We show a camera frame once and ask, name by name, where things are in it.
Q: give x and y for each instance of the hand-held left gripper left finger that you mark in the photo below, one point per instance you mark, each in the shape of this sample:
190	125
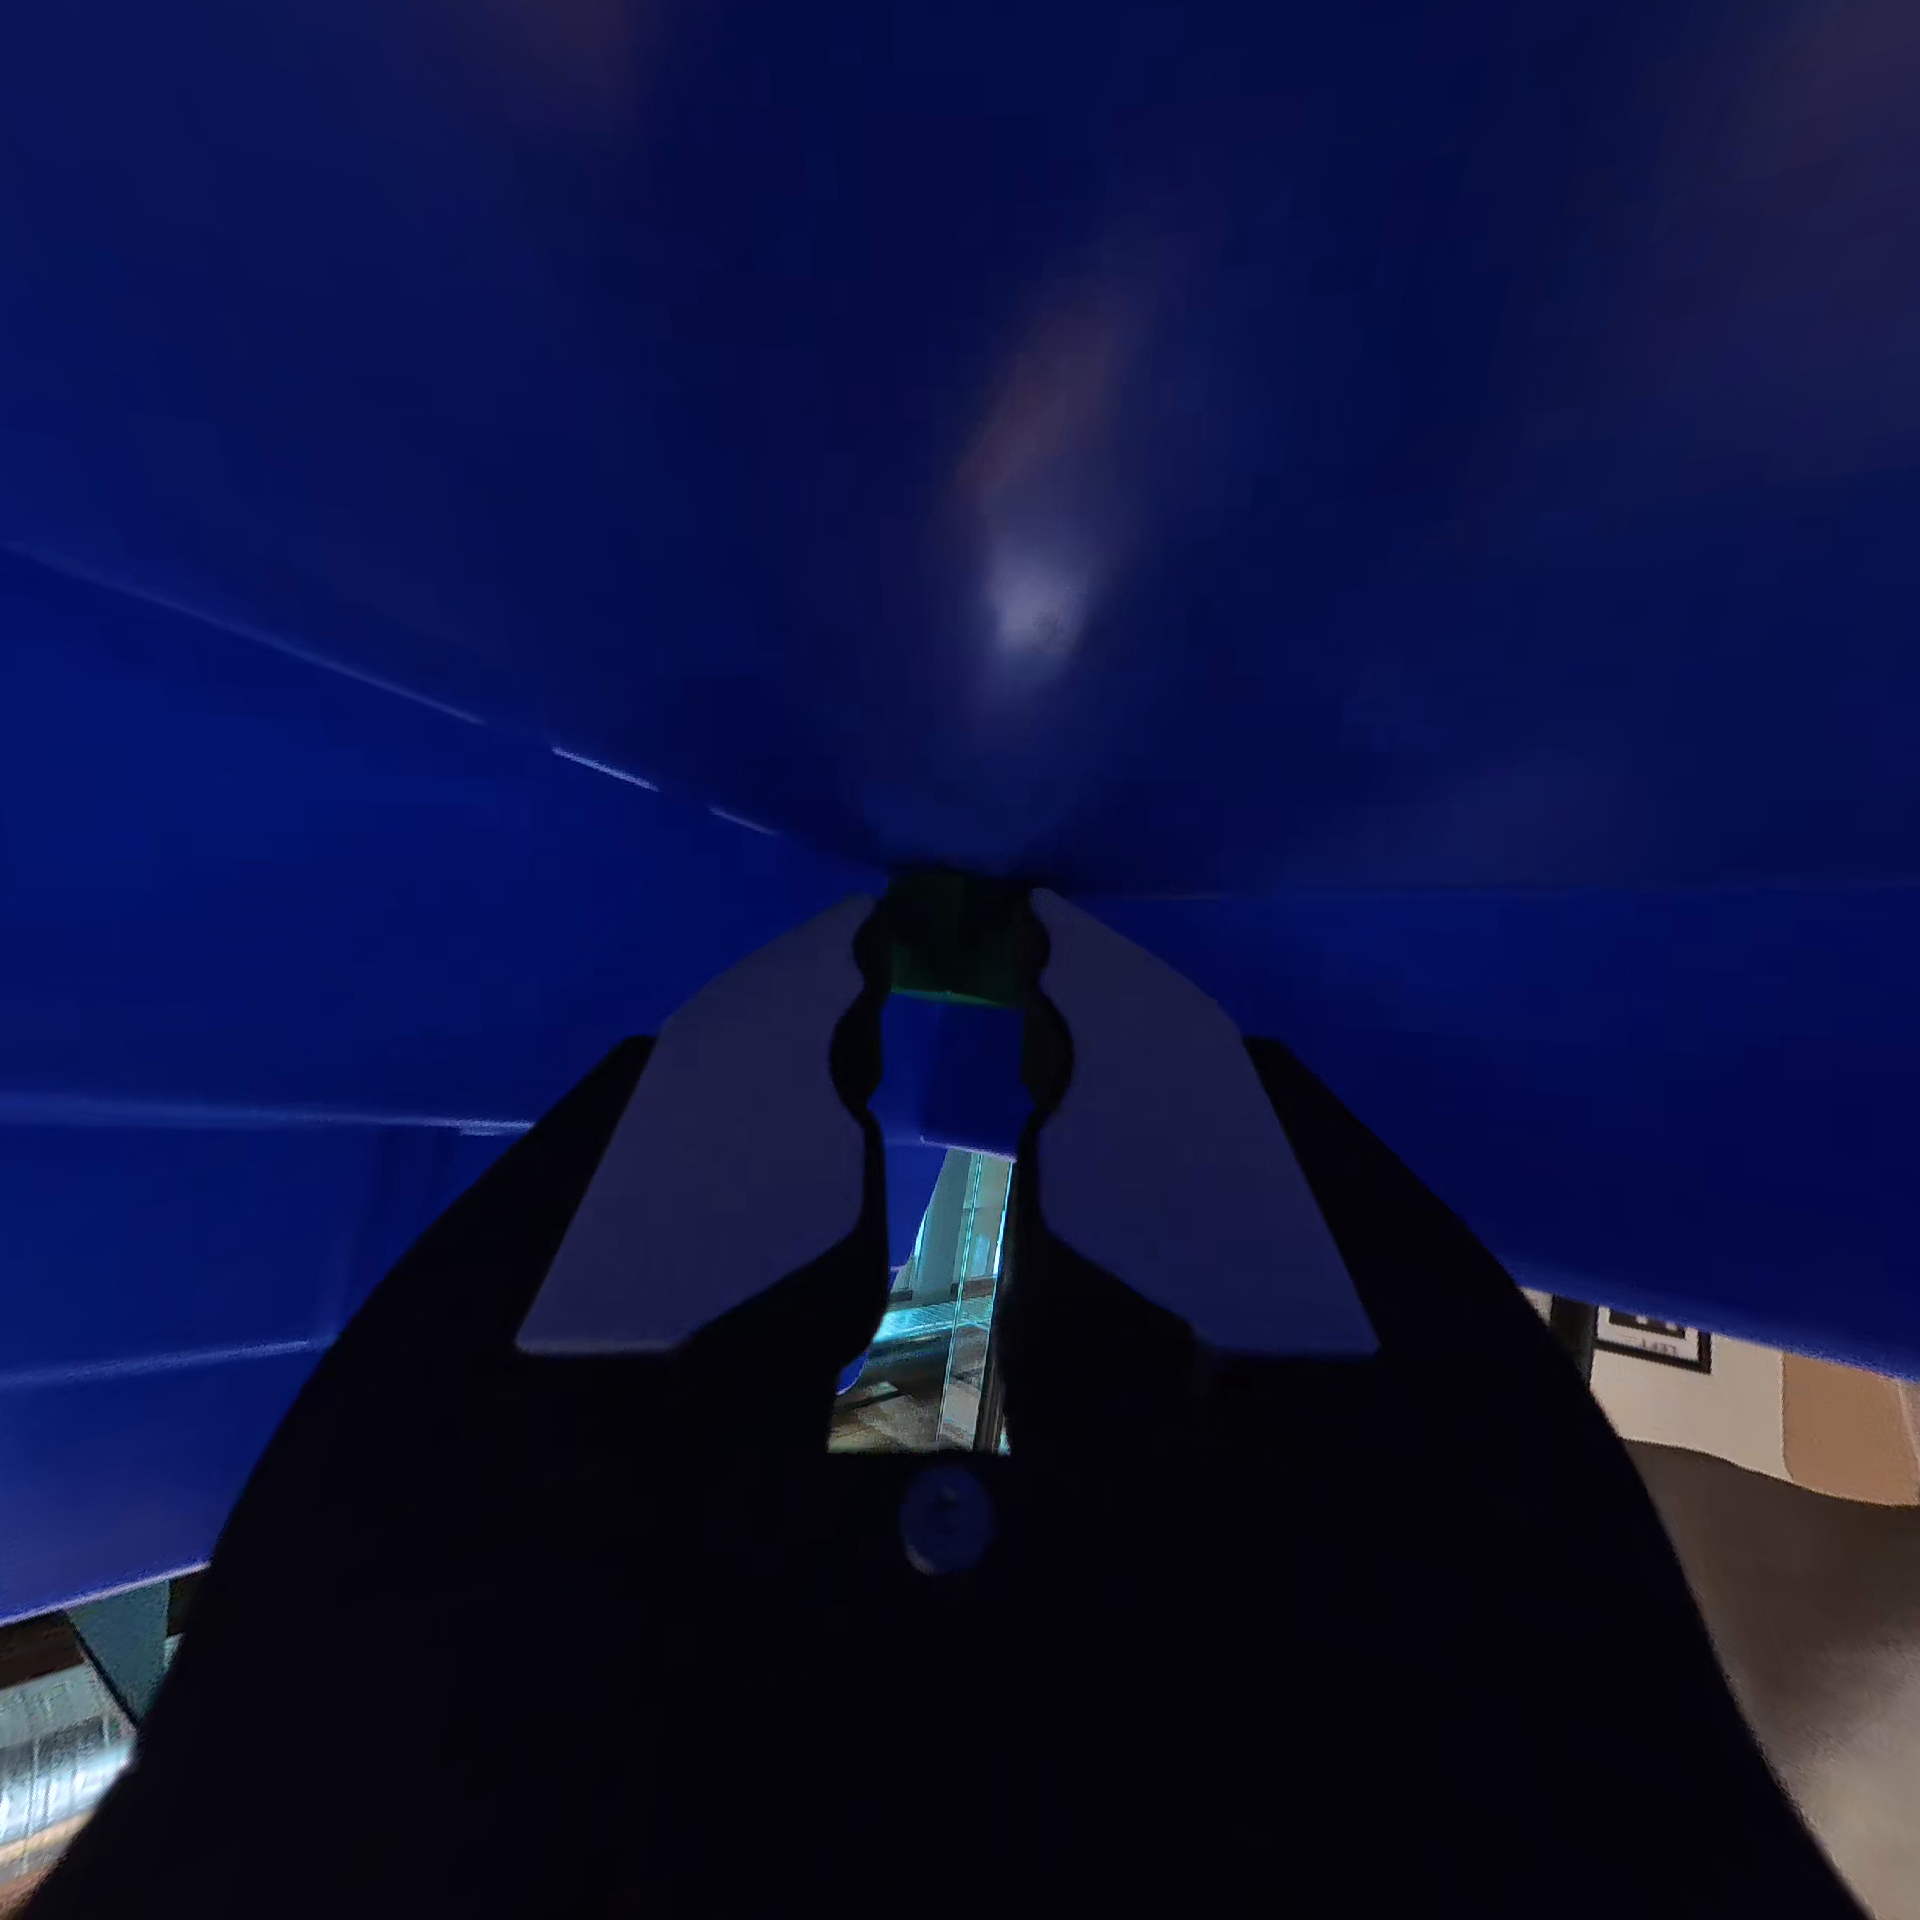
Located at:
705	1172

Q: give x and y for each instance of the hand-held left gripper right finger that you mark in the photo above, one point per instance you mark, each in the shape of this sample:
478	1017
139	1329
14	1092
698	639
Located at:
1186	1172

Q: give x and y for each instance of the blue plastic bin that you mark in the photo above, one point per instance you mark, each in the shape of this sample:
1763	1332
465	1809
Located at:
601	451

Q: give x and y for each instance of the green wooden cube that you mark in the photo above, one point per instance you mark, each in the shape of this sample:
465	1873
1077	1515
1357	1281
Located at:
956	943

